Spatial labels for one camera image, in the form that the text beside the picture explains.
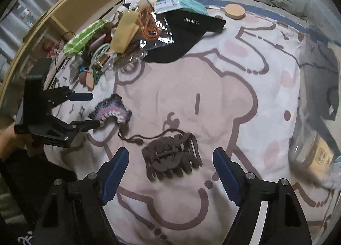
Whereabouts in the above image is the white blue packet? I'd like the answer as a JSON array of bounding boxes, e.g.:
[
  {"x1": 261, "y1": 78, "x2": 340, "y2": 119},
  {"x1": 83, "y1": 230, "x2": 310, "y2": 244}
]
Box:
[{"x1": 148, "y1": 0, "x2": 182, "y2": 14}]

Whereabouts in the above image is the white charger cable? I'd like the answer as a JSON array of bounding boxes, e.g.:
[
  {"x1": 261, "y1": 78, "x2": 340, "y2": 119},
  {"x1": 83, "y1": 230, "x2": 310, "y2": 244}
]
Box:
[{"x1": 89, "y1": 43, "x2": 111, "y2": 69}]

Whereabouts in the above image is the clear plastic storage bin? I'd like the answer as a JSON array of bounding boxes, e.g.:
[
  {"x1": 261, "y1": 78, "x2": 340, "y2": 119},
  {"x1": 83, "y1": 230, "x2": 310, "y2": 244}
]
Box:
[{"x1": 287, "y1": 0, "x2": 341, "y2": 190}]

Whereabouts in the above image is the wooden shelf unit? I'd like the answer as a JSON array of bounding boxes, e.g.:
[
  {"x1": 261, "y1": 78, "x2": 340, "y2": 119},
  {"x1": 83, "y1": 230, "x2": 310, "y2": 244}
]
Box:
[{"x1": 1, "y1": 0, "x2": 122, "y2": 110}]

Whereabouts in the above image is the black UVLABEL visor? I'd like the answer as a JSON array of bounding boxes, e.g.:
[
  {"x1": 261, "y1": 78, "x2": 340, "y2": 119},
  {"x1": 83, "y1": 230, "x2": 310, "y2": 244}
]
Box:
[{"x1": 143, "y1": 10, "x2": 226, "y2": 64}]

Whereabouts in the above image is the teal packet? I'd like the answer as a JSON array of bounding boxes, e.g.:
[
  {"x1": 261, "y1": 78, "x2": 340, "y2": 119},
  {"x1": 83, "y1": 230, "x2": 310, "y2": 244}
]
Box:
[{"x1": 174, "y1": 0, "x2": 208, "y2": 15}]

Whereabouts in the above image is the purple crochet pouch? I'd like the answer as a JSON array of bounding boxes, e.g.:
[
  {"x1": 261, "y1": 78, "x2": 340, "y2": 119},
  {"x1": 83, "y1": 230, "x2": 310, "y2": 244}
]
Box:
[{"x1": 88, "y1": 94, "x2": 132, "y2": 127}]

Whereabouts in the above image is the brown hair claw clip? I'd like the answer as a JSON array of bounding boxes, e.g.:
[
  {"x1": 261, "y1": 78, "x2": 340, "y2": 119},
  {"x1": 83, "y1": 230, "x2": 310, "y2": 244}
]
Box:
[{"x1": 142, "y1": 131, "x2": 203, "y2": 182}]

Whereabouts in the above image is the green patterned pouch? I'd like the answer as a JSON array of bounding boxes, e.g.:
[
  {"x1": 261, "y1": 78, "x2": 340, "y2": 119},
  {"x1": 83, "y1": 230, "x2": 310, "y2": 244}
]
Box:
[{"x1": 63, "y1": 19, "x2": 108, "y2": 56}]

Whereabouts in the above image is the small yellow box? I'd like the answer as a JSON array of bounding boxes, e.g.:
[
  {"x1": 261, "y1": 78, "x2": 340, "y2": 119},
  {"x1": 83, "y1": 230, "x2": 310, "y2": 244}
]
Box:
[{"x1": 309, "y1": 138, "x2": 334, "y2": 177}]

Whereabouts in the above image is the bagged orange cord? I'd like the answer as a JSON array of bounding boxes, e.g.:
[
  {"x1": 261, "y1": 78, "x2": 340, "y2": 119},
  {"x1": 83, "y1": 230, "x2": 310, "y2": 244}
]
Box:
[{"x1": 137, "y1": 6, "x2": 175, "y2": 48}]

